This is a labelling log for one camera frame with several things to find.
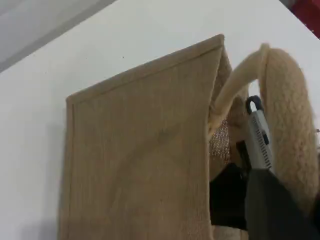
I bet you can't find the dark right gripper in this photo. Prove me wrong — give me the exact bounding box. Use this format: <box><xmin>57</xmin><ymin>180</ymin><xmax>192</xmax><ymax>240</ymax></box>
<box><xmin>245</xmin><ymin>169</ymin><xmax>320</xmax><ymax>240</ymax></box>

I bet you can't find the brown jute bag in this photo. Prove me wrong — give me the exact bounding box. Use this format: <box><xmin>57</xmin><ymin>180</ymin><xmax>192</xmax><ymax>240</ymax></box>
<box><xmin>58</xmin><ymin>33</ymin><xmax>272</xmax><ymax>240</ymax></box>

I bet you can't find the red background object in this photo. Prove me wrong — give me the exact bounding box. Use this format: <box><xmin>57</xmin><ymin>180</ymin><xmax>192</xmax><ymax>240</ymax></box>
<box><xmin>286</xmin><ymin>0</ymin><xmax>320</xmax><ymax>40</ymax></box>

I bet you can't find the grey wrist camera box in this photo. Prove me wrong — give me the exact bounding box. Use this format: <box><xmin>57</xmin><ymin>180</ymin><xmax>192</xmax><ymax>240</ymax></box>
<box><xmin>245</xmin><ymin>95</ymin><xmax>274</xmax><ymax>172</ymax></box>

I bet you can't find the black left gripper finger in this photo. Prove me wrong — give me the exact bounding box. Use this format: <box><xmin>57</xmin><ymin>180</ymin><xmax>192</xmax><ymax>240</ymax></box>
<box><xmin>209</xmin><ymin>162</ymin><xmax>249</xmax><ymax>230</ymax></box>

